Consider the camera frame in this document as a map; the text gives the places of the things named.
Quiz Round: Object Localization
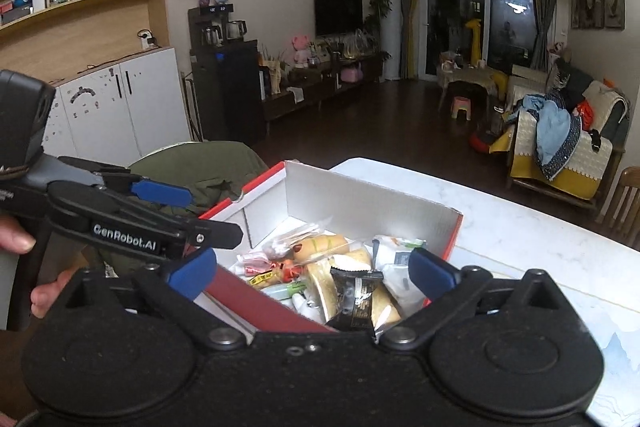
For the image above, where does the red cardboard box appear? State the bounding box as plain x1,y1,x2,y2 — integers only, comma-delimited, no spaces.
192,160,463,333

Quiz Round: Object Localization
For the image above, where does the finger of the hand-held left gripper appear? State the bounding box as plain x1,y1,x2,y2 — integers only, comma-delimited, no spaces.
56,156,194,208
186,219,245,254

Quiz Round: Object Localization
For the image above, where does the sofa with yellow cover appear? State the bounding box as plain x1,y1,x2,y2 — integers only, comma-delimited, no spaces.
505,62,631,208

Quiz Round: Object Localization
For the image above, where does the white tower air conditioner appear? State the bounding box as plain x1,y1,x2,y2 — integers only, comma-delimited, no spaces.
382,0,404,82

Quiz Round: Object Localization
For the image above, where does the black television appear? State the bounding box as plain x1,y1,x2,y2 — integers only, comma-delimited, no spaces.
314,0,363,38

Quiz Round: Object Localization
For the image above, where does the sliding glass door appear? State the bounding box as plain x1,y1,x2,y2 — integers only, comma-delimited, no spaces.
425,0,538,82

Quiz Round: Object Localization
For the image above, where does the dark TV cabinet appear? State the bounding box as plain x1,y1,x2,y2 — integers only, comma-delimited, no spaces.
260,54,386,124

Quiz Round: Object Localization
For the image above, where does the green white tissue pack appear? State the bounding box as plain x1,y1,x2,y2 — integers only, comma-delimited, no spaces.
372,234,433,313

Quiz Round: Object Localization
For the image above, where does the grey yellow curtain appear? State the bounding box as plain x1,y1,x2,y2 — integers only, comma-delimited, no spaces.
390,0,426,80
531,0,561,70

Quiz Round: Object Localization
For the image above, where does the pink plush toy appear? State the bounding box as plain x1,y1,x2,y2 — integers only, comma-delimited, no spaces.
292,35,313,68

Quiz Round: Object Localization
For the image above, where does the bagged bread slice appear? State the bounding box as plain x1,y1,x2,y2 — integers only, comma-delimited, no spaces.
305,249,401,328

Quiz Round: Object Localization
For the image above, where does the peanut snack packet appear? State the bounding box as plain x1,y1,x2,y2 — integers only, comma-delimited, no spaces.
247,271,278,290

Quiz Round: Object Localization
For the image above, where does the black snack packet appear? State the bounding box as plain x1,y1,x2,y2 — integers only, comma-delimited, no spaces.
327,268,385,330

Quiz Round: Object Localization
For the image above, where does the olive green jacket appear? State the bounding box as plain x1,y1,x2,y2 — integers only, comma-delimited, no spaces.
107,141,271,278

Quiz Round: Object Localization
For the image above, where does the white cabinet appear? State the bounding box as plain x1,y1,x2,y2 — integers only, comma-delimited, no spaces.
42,47,193,165

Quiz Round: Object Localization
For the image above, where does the small low table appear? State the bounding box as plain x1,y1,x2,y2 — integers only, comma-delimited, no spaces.
437,57,501,108

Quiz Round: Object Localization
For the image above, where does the potted plant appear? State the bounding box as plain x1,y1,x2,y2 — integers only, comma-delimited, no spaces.
370,0,393,58

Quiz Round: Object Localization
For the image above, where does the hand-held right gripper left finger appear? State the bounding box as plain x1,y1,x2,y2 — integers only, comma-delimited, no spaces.
65,248,247,353

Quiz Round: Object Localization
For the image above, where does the wooden chair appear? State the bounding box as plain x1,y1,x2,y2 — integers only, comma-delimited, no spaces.
597,167,640,249

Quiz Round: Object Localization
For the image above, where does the yellow giraffe toy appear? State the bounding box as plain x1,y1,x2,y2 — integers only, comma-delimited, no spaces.
465,19,484,62

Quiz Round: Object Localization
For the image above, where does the green white tube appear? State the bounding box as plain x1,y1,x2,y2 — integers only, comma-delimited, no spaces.
260,282,307,304

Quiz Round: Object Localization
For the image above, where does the red fish keychain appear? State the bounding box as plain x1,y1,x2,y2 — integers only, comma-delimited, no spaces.
277,259,302,283

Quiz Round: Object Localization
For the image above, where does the black water dispenser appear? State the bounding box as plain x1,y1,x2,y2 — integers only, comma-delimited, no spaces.
188,6,266,142

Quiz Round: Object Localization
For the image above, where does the pink stool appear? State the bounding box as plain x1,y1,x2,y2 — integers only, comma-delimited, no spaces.
450,96,475,120

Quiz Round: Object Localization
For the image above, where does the pink candy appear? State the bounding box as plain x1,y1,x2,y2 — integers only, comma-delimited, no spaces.
237,254,273,278

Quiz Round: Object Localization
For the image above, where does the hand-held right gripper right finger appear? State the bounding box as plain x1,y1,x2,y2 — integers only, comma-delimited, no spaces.
377,247,558,354

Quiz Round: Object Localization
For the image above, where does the yellow round toy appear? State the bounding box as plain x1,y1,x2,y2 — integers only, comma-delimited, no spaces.
292,234,348,263

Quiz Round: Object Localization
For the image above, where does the person's left hand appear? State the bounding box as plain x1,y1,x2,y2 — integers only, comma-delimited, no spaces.
0,214,76,319

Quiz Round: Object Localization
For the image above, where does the pile of clothes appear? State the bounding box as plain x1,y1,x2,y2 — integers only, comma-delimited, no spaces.
515,92,583,180

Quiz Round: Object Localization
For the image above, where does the bag of cotton swabs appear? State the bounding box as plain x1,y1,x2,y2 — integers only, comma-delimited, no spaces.
260,217,333,258

